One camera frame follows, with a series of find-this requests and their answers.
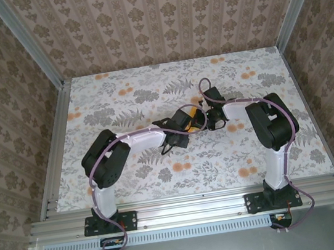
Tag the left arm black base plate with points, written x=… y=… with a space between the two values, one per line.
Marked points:
x=130 y=220

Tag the aluminium frame cross rail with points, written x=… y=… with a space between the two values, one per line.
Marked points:
x=191 y=210

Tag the floral patterned table cover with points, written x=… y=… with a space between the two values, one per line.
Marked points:
x=222 y=167

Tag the aluminium table side rail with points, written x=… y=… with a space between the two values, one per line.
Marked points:
x=299 y=90
x=59 y=124

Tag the orange paper sheet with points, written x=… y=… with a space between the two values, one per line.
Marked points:
x=195 y=109

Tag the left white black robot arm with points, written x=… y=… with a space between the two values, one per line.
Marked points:
x=106 y=202

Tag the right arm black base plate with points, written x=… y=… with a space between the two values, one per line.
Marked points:
x=252 y=203

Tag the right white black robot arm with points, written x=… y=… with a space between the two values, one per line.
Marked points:
x=276 y=171

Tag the aluminium frame post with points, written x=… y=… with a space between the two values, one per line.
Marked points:
x=293 y=4
x=31 y=47

